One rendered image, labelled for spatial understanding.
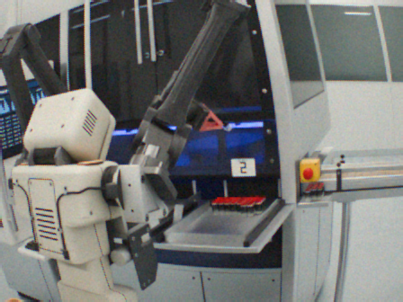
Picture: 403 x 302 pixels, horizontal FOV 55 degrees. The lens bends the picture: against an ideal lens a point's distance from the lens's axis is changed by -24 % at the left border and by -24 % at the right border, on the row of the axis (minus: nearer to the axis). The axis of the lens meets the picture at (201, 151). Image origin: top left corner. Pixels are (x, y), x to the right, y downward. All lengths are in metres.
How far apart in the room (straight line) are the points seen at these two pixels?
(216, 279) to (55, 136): 1.15
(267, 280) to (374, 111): 4.61
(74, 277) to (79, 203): 0.25
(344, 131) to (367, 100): 0.61
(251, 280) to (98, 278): 0.94
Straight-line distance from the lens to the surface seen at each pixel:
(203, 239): 1.44
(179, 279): 2.04
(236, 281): 1.93
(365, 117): 6.26
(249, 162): 1.73
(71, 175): 0.94
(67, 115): 1.01
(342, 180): 1.78
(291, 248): 1.79
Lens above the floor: 1.40
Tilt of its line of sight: 10 degrees down
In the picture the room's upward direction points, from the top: 7 degrees counter-clockwise
